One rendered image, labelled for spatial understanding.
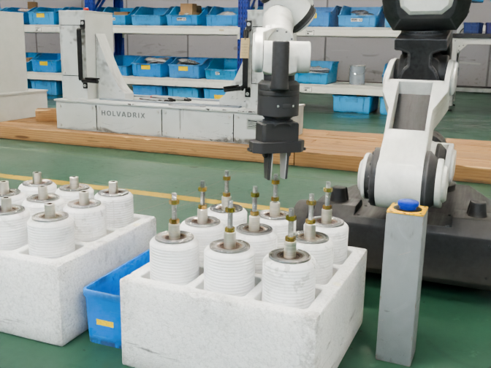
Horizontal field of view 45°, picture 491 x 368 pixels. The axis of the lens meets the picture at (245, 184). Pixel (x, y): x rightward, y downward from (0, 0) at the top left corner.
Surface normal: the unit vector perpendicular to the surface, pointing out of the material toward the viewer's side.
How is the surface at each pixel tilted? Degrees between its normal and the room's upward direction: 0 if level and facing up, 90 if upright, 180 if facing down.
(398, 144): 38
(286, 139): 90
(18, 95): 90
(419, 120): 52
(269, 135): 90
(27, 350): 0
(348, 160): 90
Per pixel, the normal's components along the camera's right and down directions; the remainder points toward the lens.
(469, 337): 0.02, -0.97
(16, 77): 0.93, 0.10
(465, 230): -0.25, -0.54
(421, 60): -0.36, 0.40
